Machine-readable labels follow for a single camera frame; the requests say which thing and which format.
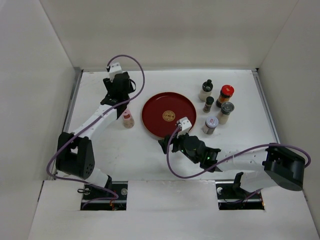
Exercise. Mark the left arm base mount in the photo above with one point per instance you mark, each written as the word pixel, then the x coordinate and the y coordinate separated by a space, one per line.
pixel 93 199

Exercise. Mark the red round tray gold emblem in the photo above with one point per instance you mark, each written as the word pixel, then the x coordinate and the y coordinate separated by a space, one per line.
pixel 162 111

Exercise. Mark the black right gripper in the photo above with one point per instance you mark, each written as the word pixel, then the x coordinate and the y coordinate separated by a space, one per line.
pixel 164 143

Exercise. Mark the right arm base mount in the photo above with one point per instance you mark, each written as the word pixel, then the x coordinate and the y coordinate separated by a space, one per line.
pixel 231 197

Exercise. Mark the pink lid spice shaker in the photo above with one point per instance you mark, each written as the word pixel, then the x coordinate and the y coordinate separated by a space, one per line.
pixel 128 120

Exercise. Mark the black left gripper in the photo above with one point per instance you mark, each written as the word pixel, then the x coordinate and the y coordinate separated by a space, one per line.
pixel 109 84

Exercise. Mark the black cap white powder bottle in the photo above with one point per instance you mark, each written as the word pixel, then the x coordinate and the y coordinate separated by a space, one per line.
pixel 206 90

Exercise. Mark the red lid dark sauce jar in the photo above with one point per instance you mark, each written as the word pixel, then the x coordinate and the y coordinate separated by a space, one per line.
pixel 226 92

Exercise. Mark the aluminium table edge rail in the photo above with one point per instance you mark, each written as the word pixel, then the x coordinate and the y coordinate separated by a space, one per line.
pixel 72 99

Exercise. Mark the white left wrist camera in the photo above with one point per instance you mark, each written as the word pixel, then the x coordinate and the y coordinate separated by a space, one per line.
pixel 114 69

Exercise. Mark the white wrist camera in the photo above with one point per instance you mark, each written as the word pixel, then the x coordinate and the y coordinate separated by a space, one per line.
pixel 184 125
pixel 114 69

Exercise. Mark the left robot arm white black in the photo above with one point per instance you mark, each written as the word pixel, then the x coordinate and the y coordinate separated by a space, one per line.
pixel 76 153

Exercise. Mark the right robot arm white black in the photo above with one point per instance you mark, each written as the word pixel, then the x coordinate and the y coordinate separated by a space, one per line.
pixel 259 167

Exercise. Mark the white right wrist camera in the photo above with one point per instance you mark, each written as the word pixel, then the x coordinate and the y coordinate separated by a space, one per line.
pixel 184 125

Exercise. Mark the grey lid white powder jar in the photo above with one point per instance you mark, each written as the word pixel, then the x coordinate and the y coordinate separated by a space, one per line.
pixel 226 109

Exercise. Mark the white lid red label jar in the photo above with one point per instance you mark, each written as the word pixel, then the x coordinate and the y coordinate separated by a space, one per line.
pixel 210 125

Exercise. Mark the small black cap pepper bottle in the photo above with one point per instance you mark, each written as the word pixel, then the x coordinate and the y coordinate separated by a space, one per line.
pixel 208 104

